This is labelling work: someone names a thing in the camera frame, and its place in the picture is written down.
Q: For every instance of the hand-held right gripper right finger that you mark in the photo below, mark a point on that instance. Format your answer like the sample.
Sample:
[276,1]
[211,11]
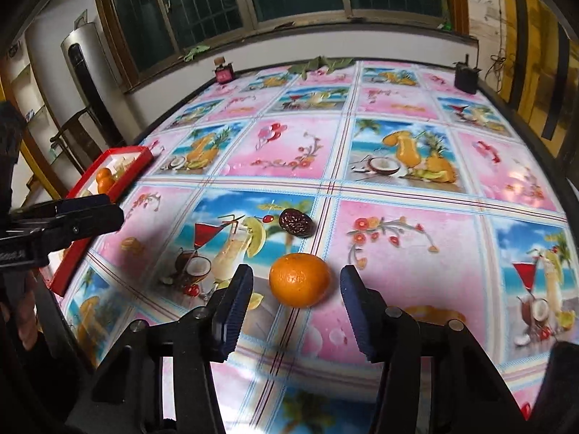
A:
[357,312]

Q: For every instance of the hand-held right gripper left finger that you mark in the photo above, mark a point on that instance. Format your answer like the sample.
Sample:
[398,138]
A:
[233,312]

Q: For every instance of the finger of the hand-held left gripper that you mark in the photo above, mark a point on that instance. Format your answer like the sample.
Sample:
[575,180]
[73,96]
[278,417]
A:
[68,205]
[86,227]

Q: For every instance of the red rimmed white foam tray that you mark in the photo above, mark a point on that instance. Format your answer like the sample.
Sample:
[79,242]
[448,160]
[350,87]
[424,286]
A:
[126,150]

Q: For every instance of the dried red date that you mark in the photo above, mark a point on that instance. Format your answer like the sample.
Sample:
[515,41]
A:
[296,222]

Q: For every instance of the person's left hand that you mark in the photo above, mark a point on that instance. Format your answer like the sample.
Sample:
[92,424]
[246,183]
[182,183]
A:
[28,325]

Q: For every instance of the fruit printed pink tablecloth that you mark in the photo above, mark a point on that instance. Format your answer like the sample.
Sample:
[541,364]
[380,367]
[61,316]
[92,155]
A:
[407,257]

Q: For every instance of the wooden armchair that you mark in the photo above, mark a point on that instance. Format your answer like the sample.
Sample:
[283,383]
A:
[74,131]

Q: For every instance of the standing air conditioner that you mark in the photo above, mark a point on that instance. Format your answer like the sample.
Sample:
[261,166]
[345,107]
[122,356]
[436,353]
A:
[86,77]

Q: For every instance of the green rag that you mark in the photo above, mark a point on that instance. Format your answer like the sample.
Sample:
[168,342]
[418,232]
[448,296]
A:
[194,52]

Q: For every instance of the small red bottle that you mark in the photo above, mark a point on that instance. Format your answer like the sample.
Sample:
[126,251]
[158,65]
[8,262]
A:
[225,72]

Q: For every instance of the green cloth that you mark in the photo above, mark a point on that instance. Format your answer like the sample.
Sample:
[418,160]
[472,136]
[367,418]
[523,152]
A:
[316,65]

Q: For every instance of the black box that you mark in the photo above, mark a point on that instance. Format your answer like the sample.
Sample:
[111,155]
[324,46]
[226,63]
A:
[466,77]

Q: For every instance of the small green object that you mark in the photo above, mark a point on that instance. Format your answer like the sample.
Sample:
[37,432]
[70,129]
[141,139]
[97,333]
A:
[445,25]

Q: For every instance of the yellow door panels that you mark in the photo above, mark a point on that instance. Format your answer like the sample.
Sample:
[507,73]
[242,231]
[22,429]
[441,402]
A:
[538,31]

